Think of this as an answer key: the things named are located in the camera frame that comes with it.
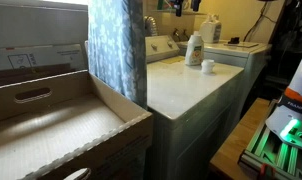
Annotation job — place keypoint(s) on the metal water faucet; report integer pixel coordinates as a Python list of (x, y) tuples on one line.
[(176, 35), (185, 35)]

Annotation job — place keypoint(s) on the open brown cardboard box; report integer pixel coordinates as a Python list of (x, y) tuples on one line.
[(64, 133)]

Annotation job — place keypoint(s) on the small black object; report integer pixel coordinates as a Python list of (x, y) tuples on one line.
[(234, 40)]

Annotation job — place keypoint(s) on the green container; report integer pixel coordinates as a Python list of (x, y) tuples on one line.
[(163, 4)]

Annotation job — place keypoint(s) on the wooden platform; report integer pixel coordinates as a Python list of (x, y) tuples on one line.
[(237, 140)]

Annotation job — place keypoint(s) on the round dryer knob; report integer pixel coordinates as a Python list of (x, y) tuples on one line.
[(170, 44), (154, 47)]

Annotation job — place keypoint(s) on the white washing machine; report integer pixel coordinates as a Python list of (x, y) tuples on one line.
[(244, 56)]

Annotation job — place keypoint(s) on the blue floral fabric cover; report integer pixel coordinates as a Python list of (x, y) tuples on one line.
[(114, 50)]

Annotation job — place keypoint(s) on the large white detergent jug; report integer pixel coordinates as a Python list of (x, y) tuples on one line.
[(209, 31)]

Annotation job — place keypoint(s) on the white bottle lid cap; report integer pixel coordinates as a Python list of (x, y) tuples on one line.
[(207, 66)]

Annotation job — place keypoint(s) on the yellow paper sheet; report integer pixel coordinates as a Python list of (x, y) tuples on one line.
[(172, 60)]

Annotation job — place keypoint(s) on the flat printed cardboard box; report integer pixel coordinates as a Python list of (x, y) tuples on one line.
[(41, 60)]

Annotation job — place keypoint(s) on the white fabric softener bottle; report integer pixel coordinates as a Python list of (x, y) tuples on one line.
[(193, 50)]

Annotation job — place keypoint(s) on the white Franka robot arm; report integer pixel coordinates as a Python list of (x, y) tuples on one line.
[(296, 110)]

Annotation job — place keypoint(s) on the white clothes dryer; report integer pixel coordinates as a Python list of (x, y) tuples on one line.
[(181, 93)]

